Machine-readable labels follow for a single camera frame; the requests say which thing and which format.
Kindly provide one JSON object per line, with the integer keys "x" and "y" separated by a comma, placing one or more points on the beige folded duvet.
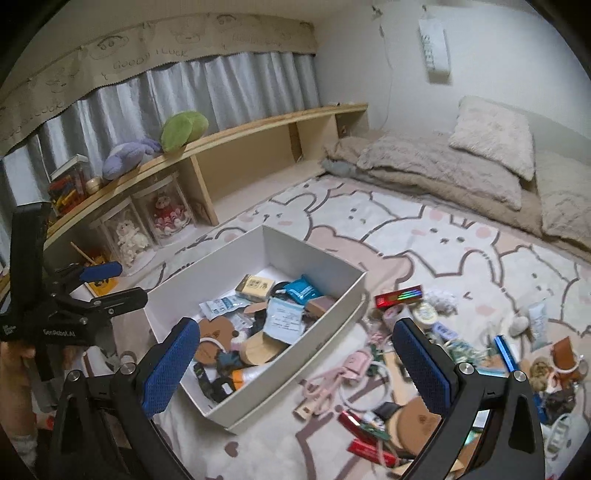
{"x": 341, "y": 157}

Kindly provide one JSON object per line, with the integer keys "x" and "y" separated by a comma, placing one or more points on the dark fuzzy scrunchie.
{"x": 558, "y": 401}

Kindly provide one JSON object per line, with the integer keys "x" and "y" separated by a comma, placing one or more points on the round cream tin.
{"x": 425, "y": 317}

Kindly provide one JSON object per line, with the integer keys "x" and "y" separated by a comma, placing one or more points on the person's left forearm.
{"x": 16, "y": 406}

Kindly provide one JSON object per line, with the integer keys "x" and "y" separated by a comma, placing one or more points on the brown leather pouch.
{"x": 565, "y": 353}

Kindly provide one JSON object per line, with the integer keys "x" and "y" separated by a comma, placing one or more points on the brown wooden box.
{"x": 321, "y": 305}

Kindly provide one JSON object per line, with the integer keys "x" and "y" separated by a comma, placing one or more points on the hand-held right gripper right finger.
{"x": 422, "y": 364}

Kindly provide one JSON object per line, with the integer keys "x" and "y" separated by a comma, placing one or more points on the yellow tissue pack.
{"x": 254, "y": 287}

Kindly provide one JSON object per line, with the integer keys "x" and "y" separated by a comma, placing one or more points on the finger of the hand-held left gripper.
{"x": 101, "y": 271}
{"x": 124, "y": 300}

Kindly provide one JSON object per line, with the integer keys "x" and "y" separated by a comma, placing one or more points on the white crochet piece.
{"x": 441, "y": 301}

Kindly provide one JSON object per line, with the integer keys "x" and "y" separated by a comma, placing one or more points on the cyan wipes packet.
{"x": 300, "y": 288}

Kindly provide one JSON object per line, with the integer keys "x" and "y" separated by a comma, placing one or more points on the wooden headboard shelf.
{"x": 249, "y": 152}

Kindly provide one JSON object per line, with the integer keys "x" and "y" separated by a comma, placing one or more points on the person's left hand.
{"x": 16, "y": 355}

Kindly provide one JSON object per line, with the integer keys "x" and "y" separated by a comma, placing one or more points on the white heart plush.
{"x": 519, "y": 324}

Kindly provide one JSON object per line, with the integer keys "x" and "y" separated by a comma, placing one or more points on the white storage box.
{"x": 300, "y": 249}

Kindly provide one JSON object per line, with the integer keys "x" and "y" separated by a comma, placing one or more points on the white tape roll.
{"x": 397, "y": 316}

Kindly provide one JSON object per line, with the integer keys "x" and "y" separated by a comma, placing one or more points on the small fluffy beige pillow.
{"x": 491, "y": 134}

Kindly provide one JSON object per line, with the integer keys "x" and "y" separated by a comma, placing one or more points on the oval wooden board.
{"x": 263, "y": 350}

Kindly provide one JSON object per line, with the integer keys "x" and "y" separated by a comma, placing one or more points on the light blue labelled packet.
{"x": 284, "y": 321}

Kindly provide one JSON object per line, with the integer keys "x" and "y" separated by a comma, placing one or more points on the white sachet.
{"x": 221, "y": 307}

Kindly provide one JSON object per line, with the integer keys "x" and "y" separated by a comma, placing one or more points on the red holographic box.
{"x": 399, "y": 296}

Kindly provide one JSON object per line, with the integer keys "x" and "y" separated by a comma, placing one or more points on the white hanging power strip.
{"x": 434, "y": 50}

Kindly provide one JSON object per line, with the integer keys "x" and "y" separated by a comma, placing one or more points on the green plush toy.
{"x": 184, "y": 131}

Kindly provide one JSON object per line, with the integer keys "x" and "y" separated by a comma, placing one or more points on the grey curtain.
{"x": 184, "y": 92}

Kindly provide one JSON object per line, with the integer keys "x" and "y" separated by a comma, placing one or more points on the bunny print bed sheet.
{"x": 415, "y": 230}

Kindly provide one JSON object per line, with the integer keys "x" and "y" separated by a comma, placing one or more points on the long red box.
{"x": 374, "y": 454}
{"x": 351, "y": 422}

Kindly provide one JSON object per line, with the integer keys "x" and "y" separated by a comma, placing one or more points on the yellow cardboard box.
{"x": 104, "y": 281}

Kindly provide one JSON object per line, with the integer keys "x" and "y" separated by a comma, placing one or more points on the small cream cup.
{"x": 93, "y": 185}

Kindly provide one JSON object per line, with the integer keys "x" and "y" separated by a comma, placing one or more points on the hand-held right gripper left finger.
{"x": 171, "y": 364}

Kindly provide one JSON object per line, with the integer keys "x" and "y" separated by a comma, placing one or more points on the clear case white lamb doll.
{"x": 124, "y": 235}

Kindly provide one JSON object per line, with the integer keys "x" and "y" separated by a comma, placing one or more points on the clear box colourful items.
{"x": 69, "y": 184}

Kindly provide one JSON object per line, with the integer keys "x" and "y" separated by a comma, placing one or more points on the purple plush toy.
{"x": 129, "y": 157}

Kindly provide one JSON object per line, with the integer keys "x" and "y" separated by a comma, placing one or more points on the clear case red doll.
{"x": 168, "y": 212}

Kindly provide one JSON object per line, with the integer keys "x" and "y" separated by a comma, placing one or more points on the beige printed curtain valance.
{"x": 138, "y": 50}

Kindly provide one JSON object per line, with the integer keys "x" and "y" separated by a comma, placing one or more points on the round cork coaster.
{"x": 415, "y": 424}
{"x": 214, "y": 332}

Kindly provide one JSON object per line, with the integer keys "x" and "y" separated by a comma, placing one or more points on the shiny blue bar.
{"x": 505, "y": 353}

